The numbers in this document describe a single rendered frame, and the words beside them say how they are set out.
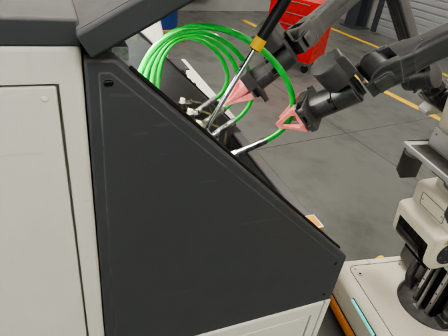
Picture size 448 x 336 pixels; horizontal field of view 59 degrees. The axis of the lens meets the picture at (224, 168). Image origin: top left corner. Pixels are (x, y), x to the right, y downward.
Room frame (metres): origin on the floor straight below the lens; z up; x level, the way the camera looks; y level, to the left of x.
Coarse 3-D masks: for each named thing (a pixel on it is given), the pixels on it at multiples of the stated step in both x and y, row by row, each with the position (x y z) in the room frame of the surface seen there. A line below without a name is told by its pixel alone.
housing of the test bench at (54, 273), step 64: (0, 0) 0.51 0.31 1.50; (64, 0) 0.55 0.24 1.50; (0, 64) 0.43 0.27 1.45; (64, 64) 0.46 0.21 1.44; (0, 128) 0.43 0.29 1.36; (64, 128) 0.47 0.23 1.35; (0, 192) 0.42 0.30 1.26; (64, 192) 0.46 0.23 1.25; (0, 256) 0.41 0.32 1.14; (64, 256) 0.45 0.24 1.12; (0, 320) 0.40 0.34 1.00; (64, 320) 0.44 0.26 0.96
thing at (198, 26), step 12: (192, 24) 0.84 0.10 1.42; (204, 24) 0.84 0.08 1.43; (216, 24) 0.85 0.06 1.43; (168, 36) 0.84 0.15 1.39; (240, 36) 0.85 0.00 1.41; (156, 48) 0.84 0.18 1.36; (264, 48) 0.85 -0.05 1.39; (144, 60) 0.84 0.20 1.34; (276, 60) 0.85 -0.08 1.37; (288, 84) 0.85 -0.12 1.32; (288, 120) 0.86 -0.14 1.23; (276, 132) 0.86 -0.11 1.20
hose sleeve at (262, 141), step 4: (260, 140) 0.85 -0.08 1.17; (264, 140) 0.85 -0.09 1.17; (248, 144) 0.86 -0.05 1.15; (252, 144) 0.85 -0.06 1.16; (256, 144) 0.85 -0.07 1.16; (260, 144) 0.85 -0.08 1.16; (264, 144) 0.85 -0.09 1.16; (240, 148) 0.85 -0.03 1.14; (244, 148) 0.85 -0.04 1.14; (248, 148) 0.85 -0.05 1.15; (252, 148) 0.85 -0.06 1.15; (256, 148) 0.85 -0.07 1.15; (240, 152) 0.85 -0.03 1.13; (244, 152) 0.85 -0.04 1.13
